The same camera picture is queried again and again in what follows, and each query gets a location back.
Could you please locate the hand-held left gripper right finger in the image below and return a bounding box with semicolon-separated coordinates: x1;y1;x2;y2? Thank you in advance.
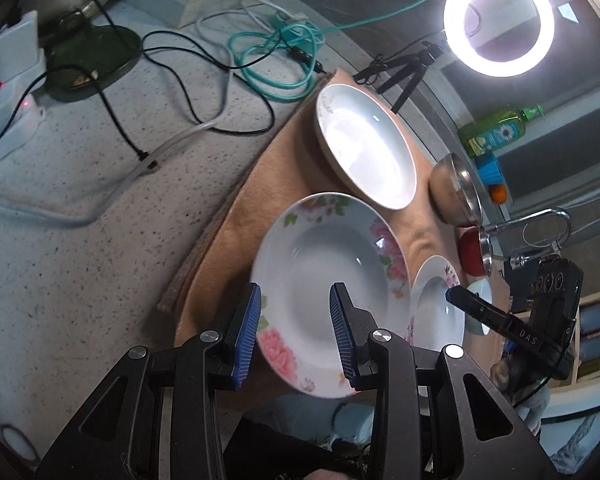
329;282;561;480

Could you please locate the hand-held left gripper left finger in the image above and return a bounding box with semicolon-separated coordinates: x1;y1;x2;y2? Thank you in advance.
32;282;263;480

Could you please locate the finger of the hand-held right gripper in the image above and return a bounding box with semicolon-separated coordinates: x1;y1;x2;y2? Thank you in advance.
445;286;542;356

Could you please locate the light blue bowl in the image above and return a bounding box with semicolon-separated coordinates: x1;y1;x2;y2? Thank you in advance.
466;280;494;336

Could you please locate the small floral plate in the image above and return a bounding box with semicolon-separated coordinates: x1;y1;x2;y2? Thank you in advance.
409;255;467;357

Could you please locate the large floral plate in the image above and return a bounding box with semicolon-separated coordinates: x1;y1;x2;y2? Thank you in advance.
251;192;412;399

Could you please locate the stainless steel bowl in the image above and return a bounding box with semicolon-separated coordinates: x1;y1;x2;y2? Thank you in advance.
429;152;484;227

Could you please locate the red bowl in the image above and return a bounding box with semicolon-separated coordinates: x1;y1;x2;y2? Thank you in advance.
457;226;497;279

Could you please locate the chrome faucet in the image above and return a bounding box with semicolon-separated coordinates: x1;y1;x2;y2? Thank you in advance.
484;206;574;267

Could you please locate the blue ribbed cup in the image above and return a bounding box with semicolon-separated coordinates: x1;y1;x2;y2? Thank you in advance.
475;152;504;184

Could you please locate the tan cloth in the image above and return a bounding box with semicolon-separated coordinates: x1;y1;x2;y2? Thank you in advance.
157;69;513;403

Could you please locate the green dish soap bottle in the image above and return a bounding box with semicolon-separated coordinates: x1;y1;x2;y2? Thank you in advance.
457;104;545;159

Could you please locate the plain white bowl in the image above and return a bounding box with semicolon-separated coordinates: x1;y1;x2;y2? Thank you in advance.
314;84;419;212

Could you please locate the black tripod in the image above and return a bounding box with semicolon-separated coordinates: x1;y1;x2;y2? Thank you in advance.
352;42;444;114

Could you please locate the dark green round base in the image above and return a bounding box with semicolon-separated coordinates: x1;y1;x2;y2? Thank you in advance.
42;25;144;104

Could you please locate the white power strip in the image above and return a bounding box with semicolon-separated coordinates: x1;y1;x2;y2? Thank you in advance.
0;80;49;152

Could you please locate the white power adapter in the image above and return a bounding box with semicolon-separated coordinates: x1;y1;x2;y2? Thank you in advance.
0;10;47;87

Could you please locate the black cable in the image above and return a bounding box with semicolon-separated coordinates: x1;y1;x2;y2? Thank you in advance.
142;30;326;135
17;0;158;168

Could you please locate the clear hose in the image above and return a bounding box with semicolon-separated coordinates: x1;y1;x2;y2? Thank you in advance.
0;115;227;227

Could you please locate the black rubber ring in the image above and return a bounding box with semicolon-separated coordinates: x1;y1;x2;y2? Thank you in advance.
0;424;37;462

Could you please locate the teal cable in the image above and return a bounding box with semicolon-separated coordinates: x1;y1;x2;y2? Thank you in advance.
228;0;447;107

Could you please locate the ring light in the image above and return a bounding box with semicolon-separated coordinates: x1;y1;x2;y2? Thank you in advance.
442;0;556;79

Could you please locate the white cable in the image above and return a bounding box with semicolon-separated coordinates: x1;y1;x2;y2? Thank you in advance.
196;0;307;127

